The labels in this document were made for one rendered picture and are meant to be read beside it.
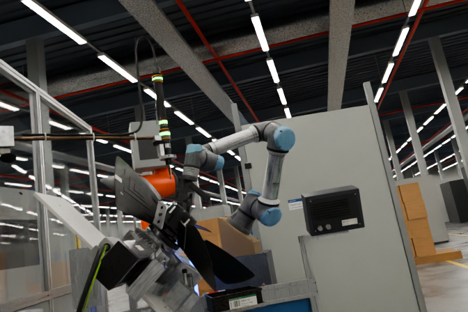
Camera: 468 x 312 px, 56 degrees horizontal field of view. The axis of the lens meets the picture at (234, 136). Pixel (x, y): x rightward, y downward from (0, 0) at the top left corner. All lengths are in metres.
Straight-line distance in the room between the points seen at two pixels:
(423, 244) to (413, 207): 0.73
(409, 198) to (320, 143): 6.17
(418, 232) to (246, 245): 7.62
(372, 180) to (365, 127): 0.45
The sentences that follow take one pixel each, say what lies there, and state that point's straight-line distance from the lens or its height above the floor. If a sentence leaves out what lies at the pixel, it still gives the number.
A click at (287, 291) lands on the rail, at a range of 2.13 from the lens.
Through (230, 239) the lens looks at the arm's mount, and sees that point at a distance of 2.37.
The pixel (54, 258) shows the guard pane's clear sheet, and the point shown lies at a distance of 2.50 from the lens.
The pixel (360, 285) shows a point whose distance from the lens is 3.70.
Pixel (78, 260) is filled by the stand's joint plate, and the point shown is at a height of 1.11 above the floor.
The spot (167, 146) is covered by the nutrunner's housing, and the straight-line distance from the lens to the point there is 1.81.
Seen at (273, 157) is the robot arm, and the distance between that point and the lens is 2.23.
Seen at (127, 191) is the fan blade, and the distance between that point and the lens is 1.48.
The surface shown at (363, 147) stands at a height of 1.65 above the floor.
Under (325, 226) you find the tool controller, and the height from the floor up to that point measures 1.08.
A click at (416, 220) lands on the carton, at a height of 0.84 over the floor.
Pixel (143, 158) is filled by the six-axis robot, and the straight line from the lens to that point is 5.72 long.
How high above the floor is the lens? 1.10
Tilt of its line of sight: 13 degrees up
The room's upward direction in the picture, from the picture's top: 10 degrees counter-clockwise
